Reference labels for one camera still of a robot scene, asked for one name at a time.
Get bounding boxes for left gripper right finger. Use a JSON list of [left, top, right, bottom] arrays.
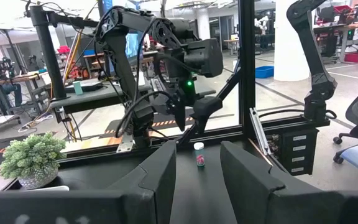
[[219, 140, 287, 224]]

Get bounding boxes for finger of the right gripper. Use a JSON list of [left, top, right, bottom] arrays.
[[191, 95, 224, 138], [166, 93, 186, 132]]

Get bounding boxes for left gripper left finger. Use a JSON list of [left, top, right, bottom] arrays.
[[108, 139, 178, 224]]

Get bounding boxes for blue floor bin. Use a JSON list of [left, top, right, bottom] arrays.
[[255, 65, 275, 79]]

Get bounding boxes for black table mat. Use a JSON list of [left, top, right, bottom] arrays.
[[3, 139, 273, 224]]

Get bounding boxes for teal bottle, pink-red pills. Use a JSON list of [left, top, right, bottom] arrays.
[[193, 142, 206, 168]]

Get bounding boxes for silver mounting plate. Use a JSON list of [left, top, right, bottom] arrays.
[[116, 134, 135, 154]]

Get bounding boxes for silver metal strip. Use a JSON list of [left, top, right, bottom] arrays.
[[249, 107, 273, 156]]

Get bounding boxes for black box with white labels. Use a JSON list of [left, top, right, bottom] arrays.
[[272, 126, 320, 177]]

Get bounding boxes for monitor with blue screen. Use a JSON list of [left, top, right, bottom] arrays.
[[124, 30, 144, 75]]

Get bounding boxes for grey side desk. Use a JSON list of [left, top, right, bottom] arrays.
[[50, 79, 217, 114]]

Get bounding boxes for small teal box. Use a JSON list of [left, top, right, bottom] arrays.
[[73, 80, 84, 96]]

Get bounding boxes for green potted plant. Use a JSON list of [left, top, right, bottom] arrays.
[[0, 132, 67, 190]]

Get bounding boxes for black desk pole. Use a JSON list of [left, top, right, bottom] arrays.
[[29, 4, 99, 100]]

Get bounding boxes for black aluminium station frame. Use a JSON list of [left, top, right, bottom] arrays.
[[53, 0, 331, 164]]

